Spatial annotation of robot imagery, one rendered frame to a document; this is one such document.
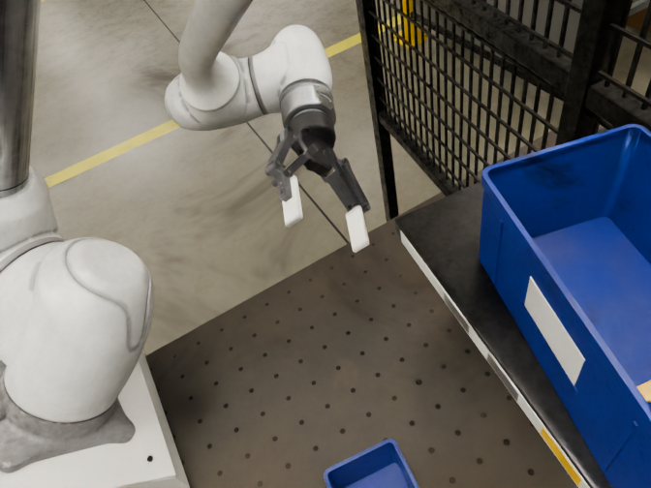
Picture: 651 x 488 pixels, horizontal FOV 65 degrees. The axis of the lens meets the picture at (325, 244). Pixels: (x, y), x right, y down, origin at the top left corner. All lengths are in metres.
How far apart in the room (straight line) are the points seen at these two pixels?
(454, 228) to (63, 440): 0.59
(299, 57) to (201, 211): 1.55
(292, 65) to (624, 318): 0.61
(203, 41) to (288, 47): 0.21
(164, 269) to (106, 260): 1.51
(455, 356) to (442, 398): 0.08
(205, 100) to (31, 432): 0.54
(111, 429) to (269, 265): 1.28
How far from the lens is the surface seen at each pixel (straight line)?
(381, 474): 0.84
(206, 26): 0.73
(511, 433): 0.87
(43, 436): 0.81
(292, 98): 0.85
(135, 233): 2.43
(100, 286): 0.67
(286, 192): 0.70
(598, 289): 0.60
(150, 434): 0.89
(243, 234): 2.17
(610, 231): 0.65
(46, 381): 0.74
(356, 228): 0.79
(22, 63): 0.66
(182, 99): 0.93
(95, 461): 0.84
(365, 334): 0.94
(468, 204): 0.67
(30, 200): 0.76
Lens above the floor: 1.51
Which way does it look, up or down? 48 degrees down
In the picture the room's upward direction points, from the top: 16 degrees counter-clockwise
